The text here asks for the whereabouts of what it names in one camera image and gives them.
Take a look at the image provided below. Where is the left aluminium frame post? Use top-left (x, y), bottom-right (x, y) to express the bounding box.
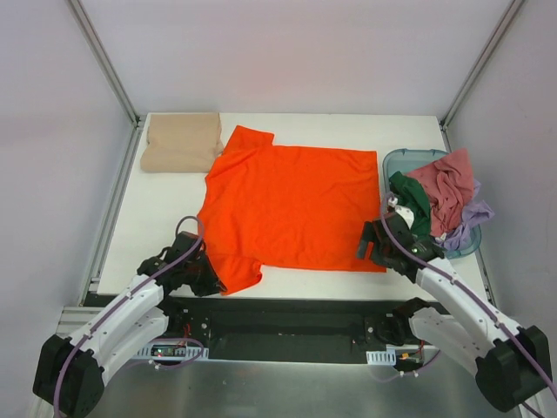
top-left (64, 0), bottom-right (145, 128)

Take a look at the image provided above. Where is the pink t shirt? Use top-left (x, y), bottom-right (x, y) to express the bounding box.
top-left (406, 149), bottom-right (474, 238)

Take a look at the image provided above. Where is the green t shirt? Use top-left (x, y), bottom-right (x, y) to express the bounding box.
top-left (389, 172), bottom-right (437, 244)

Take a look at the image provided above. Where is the orange t shirt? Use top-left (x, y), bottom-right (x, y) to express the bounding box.
top-left (198, 125), bottom-right (385, 295)

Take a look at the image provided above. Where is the lavender t shirt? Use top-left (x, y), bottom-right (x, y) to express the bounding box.
top-left (434, 179), bottom-right (494, 252)

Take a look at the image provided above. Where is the right white cable duct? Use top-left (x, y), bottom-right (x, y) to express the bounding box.
top-left (366, 349), bottom-right (397, 367)

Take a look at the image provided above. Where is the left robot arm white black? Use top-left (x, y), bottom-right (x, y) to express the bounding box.
top-left (32, 232), bottom-right (225, 417)

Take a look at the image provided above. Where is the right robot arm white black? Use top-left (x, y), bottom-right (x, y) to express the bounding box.
top-left (356, 212), bottom-right (556, 412)

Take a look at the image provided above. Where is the teal plastic basket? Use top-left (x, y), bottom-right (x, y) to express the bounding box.
top-left (382, 148), bottom-right (482, 260)

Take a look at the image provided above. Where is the folded beige t shirt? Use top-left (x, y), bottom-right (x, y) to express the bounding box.
top-left (140, 113), bottom-right (224, 173)

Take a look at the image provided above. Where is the front aluminium frame rail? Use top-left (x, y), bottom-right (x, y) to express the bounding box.
top-left (55, 306), bottom-right (526, 350)

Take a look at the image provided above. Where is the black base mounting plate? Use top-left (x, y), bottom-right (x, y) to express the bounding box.
top-left (163, 296), bottom-right (419, 364)

